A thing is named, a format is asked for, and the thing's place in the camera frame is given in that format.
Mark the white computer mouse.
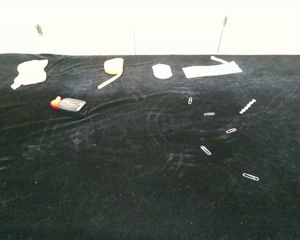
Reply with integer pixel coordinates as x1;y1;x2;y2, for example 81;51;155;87
151;63;173;80

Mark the black velvet table cloth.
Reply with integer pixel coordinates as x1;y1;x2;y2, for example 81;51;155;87
0;53;300;240

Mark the white zip pencil case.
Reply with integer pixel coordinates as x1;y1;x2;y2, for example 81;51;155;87
181;55;243;79

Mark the ink bottle with red cap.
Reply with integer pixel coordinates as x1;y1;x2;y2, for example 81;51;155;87
50;96;89;118

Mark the spouted stand-up snack pouch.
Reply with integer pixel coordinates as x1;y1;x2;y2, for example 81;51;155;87
10;59;49;90

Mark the yellow tape measure with strap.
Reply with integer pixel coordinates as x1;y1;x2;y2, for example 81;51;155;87
97;57;125;90

